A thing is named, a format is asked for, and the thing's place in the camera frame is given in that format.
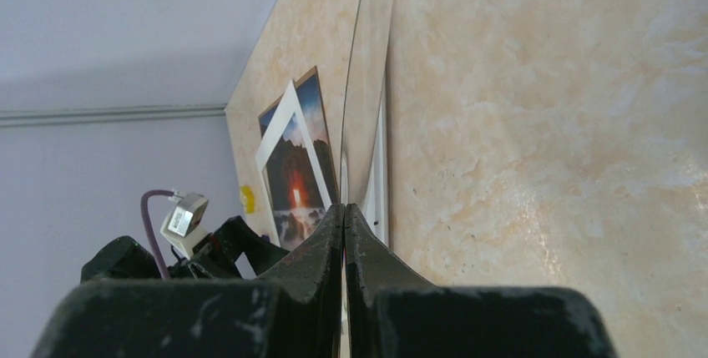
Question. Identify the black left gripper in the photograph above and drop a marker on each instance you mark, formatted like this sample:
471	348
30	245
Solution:
215	257

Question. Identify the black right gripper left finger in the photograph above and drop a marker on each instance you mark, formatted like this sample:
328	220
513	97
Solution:
292	308

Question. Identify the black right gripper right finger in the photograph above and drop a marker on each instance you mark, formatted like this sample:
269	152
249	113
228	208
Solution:
395	312

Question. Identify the clear glass pane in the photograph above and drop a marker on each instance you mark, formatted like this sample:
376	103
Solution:
363	96

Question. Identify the white matted landscape photo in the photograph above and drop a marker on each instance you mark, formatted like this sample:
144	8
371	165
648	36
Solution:
293	193

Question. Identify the yellow small block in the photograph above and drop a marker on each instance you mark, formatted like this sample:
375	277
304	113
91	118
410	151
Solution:
247	199

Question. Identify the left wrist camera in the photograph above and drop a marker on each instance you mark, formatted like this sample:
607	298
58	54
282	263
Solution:
182	226

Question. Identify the white picture frame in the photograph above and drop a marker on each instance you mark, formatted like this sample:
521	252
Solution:
376	208

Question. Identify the brown frame backing board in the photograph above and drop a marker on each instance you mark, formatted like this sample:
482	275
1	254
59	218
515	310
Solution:
273	120

